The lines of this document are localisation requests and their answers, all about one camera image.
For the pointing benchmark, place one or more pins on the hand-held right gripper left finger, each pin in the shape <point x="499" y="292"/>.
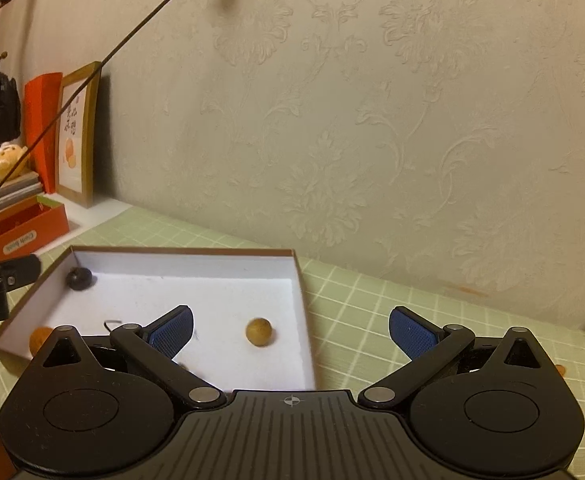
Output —
<point x="172" y="332"/>

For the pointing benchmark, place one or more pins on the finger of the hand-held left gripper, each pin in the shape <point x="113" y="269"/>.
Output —
<point x="22" y="270"/>

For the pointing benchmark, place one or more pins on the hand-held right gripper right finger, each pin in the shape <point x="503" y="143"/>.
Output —
<point x="412" y="332"/>

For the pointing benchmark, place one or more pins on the dark purple round fruit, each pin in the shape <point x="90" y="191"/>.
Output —
<point x="79" y="278"/>

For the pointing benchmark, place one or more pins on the orange cylindrical fruit piece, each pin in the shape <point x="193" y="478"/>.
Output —
<point x="560" y="370"/>

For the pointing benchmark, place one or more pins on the orange cardboard box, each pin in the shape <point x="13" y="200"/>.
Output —
<point x="22" y="232"/>

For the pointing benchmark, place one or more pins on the green checked tablecloth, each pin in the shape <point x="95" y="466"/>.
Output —
<point x="372" y="290"/>

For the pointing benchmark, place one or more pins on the small orange fruit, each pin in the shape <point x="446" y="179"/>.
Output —
<point x="40" y="340"/>

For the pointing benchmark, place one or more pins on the stack of books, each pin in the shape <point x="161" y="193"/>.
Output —
<point x="17" y="187"/>

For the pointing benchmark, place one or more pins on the tan round fruit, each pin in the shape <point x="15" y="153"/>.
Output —
<point x="259" y="332"/>

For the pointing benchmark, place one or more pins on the cream plush toy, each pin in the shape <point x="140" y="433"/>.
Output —
<point x="5" y="157"/>

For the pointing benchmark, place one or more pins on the wooden framed picture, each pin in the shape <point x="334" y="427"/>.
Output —
<point x="75" y="125"/>

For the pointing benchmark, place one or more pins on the orange folder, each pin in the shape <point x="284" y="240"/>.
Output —
<point x="42" y="110"/>

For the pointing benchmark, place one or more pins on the black hanging bag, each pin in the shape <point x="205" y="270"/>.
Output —
<point x="2" y="110"/>

